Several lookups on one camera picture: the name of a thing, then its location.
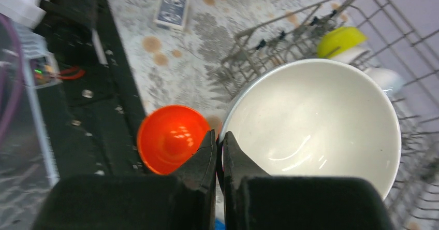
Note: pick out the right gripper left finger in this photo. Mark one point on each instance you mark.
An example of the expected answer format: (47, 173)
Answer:
(184, 199)

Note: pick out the yellow-green bowl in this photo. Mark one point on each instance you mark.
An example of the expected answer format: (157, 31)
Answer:
(339, 40)

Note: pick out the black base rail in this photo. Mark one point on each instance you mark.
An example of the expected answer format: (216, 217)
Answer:
(93, 111)

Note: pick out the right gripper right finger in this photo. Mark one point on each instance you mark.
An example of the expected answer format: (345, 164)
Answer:
(256, 200)

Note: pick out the floral patterned table mat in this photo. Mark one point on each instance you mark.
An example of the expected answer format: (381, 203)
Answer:
(184, 67)

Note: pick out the orange bowl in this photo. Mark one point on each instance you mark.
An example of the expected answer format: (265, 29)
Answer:
(169, 136)

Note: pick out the white ribbed bowl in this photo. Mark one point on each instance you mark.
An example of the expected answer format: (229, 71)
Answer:
(318, 117)
(389, 81)

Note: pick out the blue toy car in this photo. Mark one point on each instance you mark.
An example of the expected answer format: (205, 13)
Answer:
(219, 225)

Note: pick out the grey wire dish rack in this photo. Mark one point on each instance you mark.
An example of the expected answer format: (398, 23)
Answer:
(402, 61)

